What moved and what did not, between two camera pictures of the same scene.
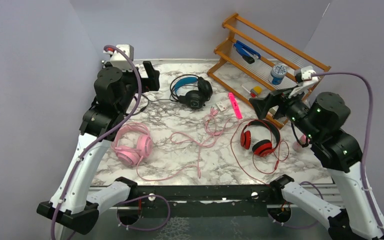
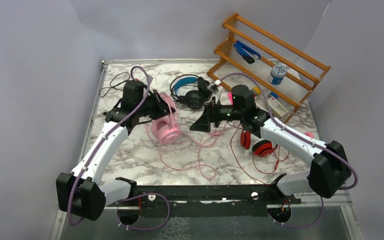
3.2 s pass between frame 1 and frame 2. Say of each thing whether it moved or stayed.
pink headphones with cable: moved
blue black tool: stayed
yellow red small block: stayed
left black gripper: moved
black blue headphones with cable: stayed
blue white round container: stayed
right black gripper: moved
